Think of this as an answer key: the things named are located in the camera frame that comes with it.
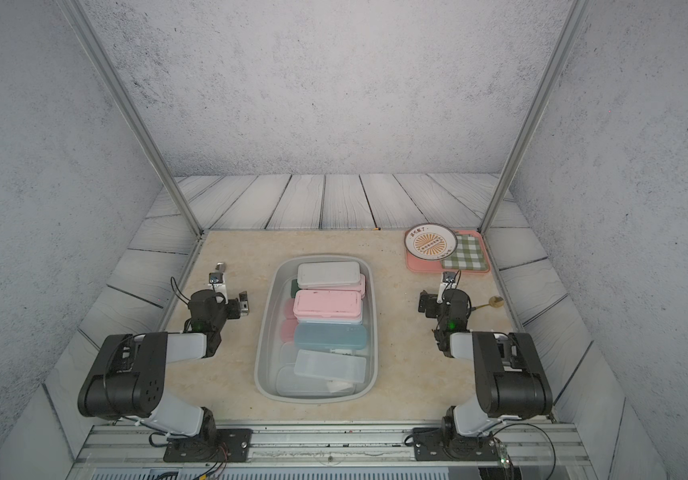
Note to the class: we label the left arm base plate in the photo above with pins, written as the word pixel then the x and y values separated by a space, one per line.
pixel 224 445

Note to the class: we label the left aluminium frame post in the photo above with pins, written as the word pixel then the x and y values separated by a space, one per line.
pixel 93 47

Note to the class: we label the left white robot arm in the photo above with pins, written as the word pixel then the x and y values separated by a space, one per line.
pixel 127 382

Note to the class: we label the light blue pencil case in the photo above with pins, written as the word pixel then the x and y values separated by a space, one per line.
pixel 331 320

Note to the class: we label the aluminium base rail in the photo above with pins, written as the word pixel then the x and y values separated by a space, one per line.
pixel 385 450

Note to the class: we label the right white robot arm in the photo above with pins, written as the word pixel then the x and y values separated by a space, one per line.
pixel 510 381

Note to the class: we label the aluminium frame post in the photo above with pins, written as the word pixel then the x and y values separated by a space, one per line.
pixel 555 66
pixel 93 47

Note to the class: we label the green checkered cloth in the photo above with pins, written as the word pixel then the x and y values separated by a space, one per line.
pixel 468 256

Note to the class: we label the teal pencil case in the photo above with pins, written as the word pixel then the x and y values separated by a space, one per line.
pixel 331 337

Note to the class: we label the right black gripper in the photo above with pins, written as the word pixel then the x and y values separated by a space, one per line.
pixel 432 299

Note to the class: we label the pink pencil case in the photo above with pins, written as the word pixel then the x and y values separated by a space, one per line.
pixel 290 322
pixel 359 287

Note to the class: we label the pink tray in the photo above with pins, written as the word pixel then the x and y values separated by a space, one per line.
pixel 421 266

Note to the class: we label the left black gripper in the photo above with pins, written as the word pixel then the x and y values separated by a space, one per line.
pixel 235 312

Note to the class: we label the dark green pencil case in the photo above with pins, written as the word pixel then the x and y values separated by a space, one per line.
pixel 295 288

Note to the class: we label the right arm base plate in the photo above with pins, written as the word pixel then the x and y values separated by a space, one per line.
pixel 433 445

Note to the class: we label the round patterned plate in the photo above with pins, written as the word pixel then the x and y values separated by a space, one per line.
pixel 430 241

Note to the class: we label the clear translucent pencil case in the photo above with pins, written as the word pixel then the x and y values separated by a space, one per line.
pixel 288 354

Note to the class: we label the right aluminium frame post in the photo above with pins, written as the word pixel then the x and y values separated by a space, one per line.
pixel 555 66

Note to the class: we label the grey plastic storage box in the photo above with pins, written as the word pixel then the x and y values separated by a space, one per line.
pixel 269 344

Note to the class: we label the gold spoon dark handle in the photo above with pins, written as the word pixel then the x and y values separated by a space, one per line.
pixel 493 302

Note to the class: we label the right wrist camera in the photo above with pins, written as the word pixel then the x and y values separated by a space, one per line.
pixel 449 281

